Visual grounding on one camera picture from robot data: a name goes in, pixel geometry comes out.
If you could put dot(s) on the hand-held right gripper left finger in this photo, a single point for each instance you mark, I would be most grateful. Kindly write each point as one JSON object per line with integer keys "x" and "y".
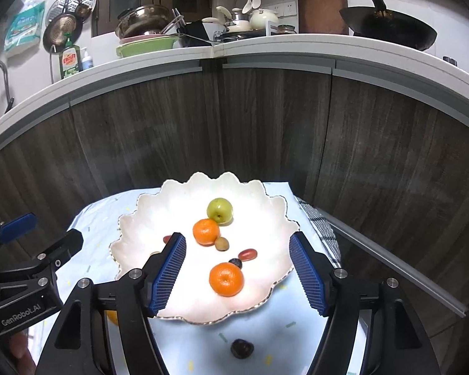
{"x": 168, "y": 273}

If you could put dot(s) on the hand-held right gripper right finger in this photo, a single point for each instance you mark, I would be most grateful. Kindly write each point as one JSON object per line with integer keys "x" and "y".
{"x": 308, "y": 273}

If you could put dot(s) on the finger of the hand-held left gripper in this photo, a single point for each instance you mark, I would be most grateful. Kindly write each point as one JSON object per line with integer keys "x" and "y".
{"x": 17, "y": 224}
{"x": 58, "y": 250}

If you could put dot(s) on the orange tangerine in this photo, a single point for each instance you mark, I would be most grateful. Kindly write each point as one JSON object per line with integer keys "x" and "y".
{"x": 206, "y": 232}
{"x": 226, "y": 279}

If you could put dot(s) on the white scalloped bowl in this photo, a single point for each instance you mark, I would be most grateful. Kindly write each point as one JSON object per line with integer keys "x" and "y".
{"x": 160, "y": 211}

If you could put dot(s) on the blueberry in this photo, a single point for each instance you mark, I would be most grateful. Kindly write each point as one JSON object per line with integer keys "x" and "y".
{"x": 235, "y": 262}

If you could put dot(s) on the yellow mango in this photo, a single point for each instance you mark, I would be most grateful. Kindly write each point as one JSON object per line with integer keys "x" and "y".
{"x": 112, "y": 317}

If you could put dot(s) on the green jujube fruit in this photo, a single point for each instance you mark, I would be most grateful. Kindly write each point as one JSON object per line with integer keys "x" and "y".
{"x": 219, "y": 211}

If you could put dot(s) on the dark purple plum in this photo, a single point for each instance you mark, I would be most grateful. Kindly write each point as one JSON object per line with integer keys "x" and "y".
{"x": 241, "y": 347}

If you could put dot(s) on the person's left hand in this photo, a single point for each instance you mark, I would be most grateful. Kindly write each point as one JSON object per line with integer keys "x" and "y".
{"x": 21, "y": 351}

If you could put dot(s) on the light blue patterned tablecloth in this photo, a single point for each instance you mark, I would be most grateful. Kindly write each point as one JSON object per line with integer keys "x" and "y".
{"x": 203, "y": 343}

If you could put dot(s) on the green dish soap bottle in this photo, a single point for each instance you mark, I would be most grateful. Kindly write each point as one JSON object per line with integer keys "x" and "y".
{"x": 70, "y": 60}

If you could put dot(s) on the blue pump bottle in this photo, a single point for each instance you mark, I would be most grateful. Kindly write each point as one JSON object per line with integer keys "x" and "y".
{"x": 86, "y": 61}

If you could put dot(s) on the hanging frying pan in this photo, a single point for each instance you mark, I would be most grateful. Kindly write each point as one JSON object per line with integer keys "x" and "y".
{"x": 62, "y": 33}

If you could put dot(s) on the green basin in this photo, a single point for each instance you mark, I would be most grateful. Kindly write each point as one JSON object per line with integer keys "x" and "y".
{"x": 146, "y": 47}

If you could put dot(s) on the metal steamer basket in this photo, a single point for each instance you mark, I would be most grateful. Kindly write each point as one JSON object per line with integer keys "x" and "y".
{"x": 72, "y": 6}

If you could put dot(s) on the pink plate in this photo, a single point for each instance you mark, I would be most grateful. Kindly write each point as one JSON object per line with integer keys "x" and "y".
{"x": 148, "y": 38}

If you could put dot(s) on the white kitchen countertop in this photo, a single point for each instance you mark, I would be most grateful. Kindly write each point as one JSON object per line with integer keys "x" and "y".
{"x": 234, "y": 49}

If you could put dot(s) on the black box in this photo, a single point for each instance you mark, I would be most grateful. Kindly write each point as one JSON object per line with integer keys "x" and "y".
{"x": 197, "y": 31}

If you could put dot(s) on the glass jar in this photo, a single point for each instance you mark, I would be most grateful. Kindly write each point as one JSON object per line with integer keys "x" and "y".
{"x": 286, "y": 30}

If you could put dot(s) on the steel pan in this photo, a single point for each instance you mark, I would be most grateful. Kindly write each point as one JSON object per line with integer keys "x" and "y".
{"x": 238, "y": 36}

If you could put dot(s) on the small metal cup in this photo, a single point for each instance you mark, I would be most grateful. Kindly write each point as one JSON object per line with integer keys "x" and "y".
{"x": 449, "y": 61}

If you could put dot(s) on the white enamel pot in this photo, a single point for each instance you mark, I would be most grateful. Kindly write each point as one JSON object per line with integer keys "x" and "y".
{"x": 234, "y": 25}

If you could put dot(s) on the white teapot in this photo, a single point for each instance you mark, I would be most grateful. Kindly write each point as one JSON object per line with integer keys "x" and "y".
{"x": 264, "y": 17}

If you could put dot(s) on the black wok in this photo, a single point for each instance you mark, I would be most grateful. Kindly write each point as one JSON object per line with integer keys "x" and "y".
{"x": 391, "y": 25}

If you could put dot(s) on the wooden cutting board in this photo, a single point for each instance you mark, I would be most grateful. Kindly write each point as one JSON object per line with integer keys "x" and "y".
{"x": 322, "y": 4}

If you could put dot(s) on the aluminium rail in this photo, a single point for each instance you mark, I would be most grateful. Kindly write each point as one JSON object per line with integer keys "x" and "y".
{"x": 391, "y": 261}

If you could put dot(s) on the plastic packet on wall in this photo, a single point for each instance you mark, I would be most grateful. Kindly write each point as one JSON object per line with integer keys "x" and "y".
{"x": 23, "y": 27}

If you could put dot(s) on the wall socket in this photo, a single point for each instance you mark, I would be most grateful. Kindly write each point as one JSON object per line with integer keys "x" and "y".
{"x": 285, "y": 7}

